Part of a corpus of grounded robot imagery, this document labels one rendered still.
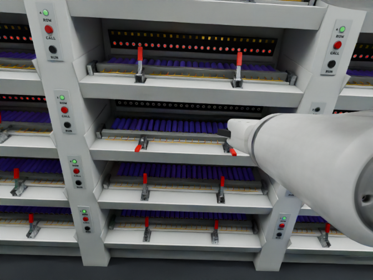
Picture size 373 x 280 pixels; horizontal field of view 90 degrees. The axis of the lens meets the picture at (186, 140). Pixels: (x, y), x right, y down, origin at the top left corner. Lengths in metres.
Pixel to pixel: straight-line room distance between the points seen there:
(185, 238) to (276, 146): 0.67
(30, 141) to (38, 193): 0.19
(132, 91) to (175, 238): 0.57
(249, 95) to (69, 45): 0.48
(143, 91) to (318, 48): 0.46
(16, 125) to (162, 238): 0.64
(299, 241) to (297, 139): 0.80
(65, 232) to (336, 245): 1.07
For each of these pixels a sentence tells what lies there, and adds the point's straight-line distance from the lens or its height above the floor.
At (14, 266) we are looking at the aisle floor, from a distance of 1.12.
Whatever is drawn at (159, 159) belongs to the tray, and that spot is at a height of 0.49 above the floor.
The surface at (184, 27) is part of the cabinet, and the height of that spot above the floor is 0.88.
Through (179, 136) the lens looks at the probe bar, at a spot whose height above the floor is 0.55.
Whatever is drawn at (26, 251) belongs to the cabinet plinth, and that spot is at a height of 0.02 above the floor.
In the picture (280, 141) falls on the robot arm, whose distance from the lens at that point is 0.20.
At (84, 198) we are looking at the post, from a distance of 0.74.
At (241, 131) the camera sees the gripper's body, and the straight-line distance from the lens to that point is 0.29.
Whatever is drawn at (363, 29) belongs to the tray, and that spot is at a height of 0.87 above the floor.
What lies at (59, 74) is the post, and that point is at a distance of 0.61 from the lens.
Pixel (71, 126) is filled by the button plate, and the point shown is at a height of 0.59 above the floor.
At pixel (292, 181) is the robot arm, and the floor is 0.68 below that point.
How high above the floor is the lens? 0.76
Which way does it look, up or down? 21 degrees down
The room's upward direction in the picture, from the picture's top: 3 degrees clockwise
